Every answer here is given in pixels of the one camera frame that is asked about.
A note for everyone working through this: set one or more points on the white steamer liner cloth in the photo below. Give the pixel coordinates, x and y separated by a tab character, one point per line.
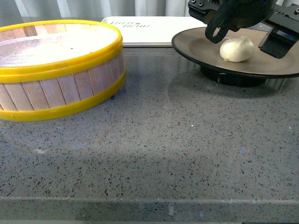
51	48

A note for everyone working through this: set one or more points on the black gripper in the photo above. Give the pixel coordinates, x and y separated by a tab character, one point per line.
222	16

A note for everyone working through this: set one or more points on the beige plate with black rim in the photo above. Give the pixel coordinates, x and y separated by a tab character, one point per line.
193	45

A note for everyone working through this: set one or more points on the grey pleated curtain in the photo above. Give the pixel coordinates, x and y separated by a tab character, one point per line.
57	9

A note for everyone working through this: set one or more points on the white rectangular tray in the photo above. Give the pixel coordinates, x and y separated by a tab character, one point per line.
151	31

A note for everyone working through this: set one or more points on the yellow rimmed wooden steamer basket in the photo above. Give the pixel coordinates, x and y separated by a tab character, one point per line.
55	90

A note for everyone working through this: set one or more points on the white steamed bun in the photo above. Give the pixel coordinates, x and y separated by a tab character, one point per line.
237	49

